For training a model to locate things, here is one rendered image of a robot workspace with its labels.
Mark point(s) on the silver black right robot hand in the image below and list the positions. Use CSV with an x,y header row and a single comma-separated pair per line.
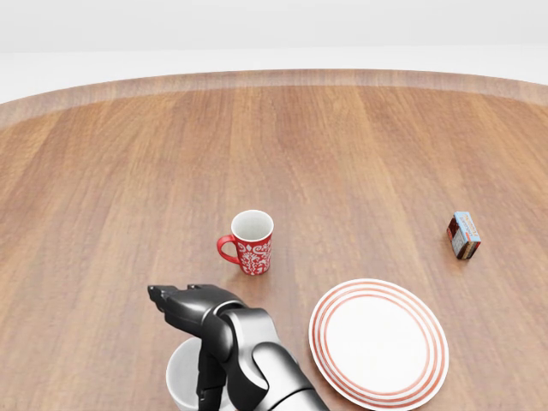
x,y
222,319

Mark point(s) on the red mug with white pattern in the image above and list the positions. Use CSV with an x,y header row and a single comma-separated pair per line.
x,y
254,257

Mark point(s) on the white plate with red rings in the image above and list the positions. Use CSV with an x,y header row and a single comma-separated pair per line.
x,y
377,342

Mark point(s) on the small printed food box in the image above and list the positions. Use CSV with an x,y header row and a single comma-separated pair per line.
x,y
464,237

